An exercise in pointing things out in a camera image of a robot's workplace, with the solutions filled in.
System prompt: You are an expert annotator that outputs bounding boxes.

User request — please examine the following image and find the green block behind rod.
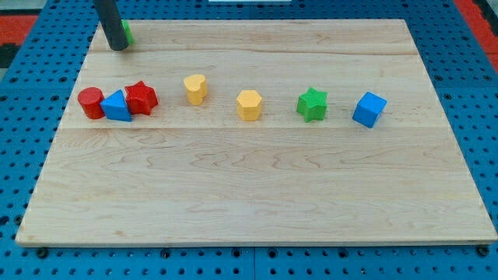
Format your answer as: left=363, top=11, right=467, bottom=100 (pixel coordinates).
left=121, top=19, right=134, bottom=45

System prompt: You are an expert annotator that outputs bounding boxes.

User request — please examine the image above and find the yellow hexagon block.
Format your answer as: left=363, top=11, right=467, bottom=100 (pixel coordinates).
left=237, top=90, right=262, bottom=121

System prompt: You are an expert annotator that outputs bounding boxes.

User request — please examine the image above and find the red cylinder block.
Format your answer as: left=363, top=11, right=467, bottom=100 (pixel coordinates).
left=77, top=87, right=105, bottom=119

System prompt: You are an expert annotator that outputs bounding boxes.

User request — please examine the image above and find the light wooden board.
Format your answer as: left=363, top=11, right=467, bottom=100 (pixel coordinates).
left=16, top=19, right=497, bottom=248

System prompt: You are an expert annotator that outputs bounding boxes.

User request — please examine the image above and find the red star block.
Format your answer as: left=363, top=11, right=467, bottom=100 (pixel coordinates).
left=124, top=81, right=158, bottom=116

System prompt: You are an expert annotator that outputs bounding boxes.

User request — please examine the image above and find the blue cube block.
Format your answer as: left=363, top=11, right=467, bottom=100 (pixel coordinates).
left=352, top=92, right=388, bottom=128

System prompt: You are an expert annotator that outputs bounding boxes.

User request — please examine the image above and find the blue triangle block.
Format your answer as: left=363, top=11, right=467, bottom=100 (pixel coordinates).
left=100, top=89, right=132, bottom=122

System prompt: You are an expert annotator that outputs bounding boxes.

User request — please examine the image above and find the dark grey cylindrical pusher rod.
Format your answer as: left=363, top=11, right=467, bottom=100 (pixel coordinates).
left=93, top=0, right=129, bottom=51

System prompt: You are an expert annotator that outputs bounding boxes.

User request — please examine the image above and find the yellow heart block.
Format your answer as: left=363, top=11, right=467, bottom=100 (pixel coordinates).
left=184, top=74, right=208, bottom=106

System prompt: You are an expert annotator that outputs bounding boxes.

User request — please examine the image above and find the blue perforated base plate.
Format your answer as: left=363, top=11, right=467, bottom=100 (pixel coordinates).
left=1, top=0, right=497, bottom=279

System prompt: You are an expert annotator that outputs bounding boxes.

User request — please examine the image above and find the green star block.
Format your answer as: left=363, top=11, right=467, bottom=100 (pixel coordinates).
left=296, top=87, right=328, bottom=122

